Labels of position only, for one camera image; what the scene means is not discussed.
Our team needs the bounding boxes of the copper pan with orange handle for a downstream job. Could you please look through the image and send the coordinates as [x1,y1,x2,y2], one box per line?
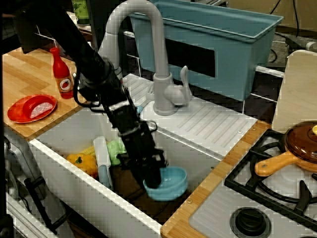
[255,150,317,177]

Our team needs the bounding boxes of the black stove knob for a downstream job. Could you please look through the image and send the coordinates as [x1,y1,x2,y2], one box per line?
[229,207,272,238]

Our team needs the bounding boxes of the light blue plastic bowl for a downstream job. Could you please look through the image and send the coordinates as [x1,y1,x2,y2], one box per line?
[143,166,188,202]

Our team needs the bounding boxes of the gray toy faucet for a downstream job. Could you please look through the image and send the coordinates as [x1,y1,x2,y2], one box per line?
[98,0,191,117]

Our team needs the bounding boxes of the white toy stove top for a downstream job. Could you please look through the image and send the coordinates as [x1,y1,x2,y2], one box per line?
[189,133,317,238]

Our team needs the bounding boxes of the light wooden panel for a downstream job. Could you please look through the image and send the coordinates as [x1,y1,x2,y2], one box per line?
[271,49,317,130]

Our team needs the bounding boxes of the yellow toy bell pepper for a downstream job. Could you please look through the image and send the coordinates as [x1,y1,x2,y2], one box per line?
[66,153,99,179]

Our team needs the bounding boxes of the brown glass pan lid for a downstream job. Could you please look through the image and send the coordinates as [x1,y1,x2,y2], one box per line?
[283,120,317,162]

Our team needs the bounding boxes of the black clamp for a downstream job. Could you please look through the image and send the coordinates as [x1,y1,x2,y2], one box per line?
[23,176,73,235]

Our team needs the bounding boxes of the green peas can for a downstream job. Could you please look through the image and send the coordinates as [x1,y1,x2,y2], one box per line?
[71,0,90,25]

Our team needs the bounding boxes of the blue handled white toy knife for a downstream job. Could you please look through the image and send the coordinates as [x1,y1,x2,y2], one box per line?
[93,135,112,187]

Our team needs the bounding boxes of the white toy sink basin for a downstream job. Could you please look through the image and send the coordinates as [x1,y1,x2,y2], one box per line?
[29,73,259,238]

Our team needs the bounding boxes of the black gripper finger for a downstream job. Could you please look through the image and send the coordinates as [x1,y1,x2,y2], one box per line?
[130,170,149,187]
[148,168,164,189]

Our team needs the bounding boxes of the gray metal stand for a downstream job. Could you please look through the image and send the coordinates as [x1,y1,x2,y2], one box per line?
[0,133,50,238]

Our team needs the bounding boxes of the pale green toy vegetable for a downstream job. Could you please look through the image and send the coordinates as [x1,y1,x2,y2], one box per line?
[106,140,127,167]

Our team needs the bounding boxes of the blue plastic dish bin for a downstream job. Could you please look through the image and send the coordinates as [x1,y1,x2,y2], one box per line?
[128,0,284,102]

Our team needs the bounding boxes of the black cable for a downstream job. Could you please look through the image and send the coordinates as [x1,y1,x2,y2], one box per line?
[269,0,301,38]

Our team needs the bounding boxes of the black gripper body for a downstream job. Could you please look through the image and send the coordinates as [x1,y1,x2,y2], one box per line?
[118,123,167,175]

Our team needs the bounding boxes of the yellow toy corn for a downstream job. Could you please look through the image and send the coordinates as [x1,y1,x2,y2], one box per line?
[79,145,96,157]

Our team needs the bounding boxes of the black stove grate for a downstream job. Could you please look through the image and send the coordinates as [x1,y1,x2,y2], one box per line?
[224,128,317,225]

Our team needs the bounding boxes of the small red sauce bottle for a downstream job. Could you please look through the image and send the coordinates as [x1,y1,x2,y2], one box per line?
[49,47,74,100]

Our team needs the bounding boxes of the red white toy food slice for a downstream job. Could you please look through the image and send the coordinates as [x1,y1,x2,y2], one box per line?
[22,95,57,119]

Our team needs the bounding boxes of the orange plastic plate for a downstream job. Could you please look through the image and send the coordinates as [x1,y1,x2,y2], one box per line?
[7,94,58,124]

